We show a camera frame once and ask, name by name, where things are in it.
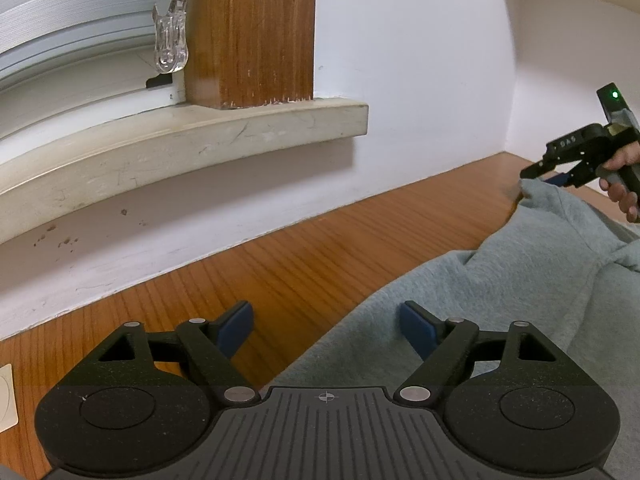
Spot white window blind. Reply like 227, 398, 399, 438
0, 0, 187, 142

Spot white square plastic cover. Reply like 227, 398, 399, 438
0, 364, 20, 434

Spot grey sweatshirt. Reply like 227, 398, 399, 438
270, 179, 640, 466

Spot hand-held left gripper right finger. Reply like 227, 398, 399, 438
394, 301, 556, 403

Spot person's right hand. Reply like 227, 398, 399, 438
599, 140, 640, 224

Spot clear plastic blind cord pull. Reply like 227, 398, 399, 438
151, 0, 191, 74

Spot beige window sill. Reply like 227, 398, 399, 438
0, 97, 370, 247

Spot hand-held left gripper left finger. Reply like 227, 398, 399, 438
97, 301, 261, 403

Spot wooden window frame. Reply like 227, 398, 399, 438
184, 0, 317, 111

